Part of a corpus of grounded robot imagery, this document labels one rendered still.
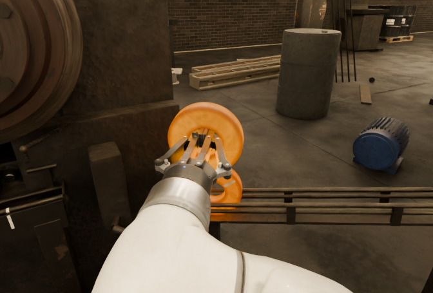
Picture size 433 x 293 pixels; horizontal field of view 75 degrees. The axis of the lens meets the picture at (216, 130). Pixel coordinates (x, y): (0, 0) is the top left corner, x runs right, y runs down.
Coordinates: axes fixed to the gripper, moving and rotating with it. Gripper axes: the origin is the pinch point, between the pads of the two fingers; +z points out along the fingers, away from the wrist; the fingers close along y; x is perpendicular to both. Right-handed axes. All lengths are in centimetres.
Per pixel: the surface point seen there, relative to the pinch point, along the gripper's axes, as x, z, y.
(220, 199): -24.6, 8.4, 2.1
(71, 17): 20.9, 8.4, -28.9
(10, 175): -18, 3, -53
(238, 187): -20.0, 8.1, 6.8
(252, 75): -102, 390, 7
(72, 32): 17.9, 8.0, -29.3
